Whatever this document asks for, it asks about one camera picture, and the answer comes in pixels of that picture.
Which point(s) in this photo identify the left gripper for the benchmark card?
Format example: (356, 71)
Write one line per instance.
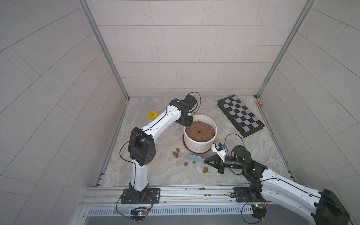
(185, 121)

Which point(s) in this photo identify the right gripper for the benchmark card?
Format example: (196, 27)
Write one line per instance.
(215, 162)

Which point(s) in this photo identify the white ceramic pot with soil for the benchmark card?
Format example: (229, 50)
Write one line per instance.
(200, 136)

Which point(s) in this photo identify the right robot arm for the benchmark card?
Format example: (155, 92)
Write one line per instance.
(317, 207)

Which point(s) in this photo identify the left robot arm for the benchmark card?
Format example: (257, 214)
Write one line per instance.
(141, 145)

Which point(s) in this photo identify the yellow plastic block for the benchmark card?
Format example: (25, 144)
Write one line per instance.
(153, 115)

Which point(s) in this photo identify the black white checkerboard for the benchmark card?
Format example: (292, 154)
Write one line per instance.
(240, 115)

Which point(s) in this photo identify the right controller board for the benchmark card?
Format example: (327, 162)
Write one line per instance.
(259, 211)

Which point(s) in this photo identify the controller board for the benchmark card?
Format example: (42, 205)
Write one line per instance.
(259, 211)
(139, 213)

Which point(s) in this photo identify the left controller board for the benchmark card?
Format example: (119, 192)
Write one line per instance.
(139, 213)

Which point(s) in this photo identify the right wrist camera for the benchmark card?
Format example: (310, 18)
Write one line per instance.
(220, 150)

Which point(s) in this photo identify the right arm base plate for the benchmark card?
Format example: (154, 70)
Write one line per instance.
(246, 195)

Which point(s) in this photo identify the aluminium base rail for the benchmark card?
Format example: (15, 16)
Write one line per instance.
(173, 201)

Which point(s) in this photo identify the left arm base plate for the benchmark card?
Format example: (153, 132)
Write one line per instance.
(148, 195)

